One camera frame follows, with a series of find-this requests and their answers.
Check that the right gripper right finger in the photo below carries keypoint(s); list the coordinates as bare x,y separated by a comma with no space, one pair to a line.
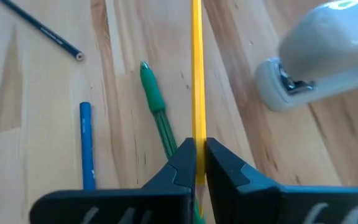
259,205

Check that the blue crayon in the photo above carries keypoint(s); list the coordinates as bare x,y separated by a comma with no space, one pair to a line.
87,146

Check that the dark blue pencil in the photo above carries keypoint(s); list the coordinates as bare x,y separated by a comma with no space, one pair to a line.
42,29

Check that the yellow pencil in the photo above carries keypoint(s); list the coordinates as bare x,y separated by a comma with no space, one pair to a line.
198,77

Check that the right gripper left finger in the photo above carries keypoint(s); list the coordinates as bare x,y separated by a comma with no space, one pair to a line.
154,205

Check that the green pen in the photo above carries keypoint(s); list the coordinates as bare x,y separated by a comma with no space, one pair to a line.
154,93

